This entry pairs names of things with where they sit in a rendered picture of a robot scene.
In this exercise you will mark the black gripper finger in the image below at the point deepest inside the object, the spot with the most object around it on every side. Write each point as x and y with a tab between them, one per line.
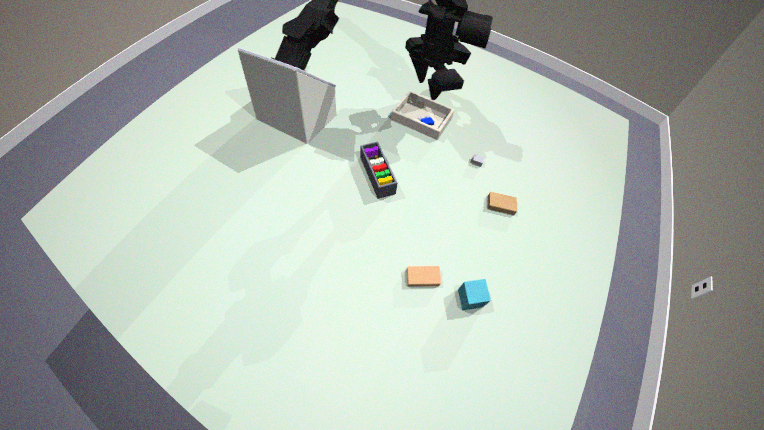
434	93
420	66

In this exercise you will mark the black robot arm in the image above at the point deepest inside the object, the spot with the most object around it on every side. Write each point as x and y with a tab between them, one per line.
318	19

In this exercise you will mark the orange rectangular block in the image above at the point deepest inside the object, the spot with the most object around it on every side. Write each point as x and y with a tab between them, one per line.
423	276

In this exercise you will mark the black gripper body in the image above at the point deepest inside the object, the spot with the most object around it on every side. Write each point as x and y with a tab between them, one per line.
435	53

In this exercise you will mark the tan rectangular block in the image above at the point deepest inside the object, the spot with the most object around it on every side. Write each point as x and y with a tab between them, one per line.
502	203

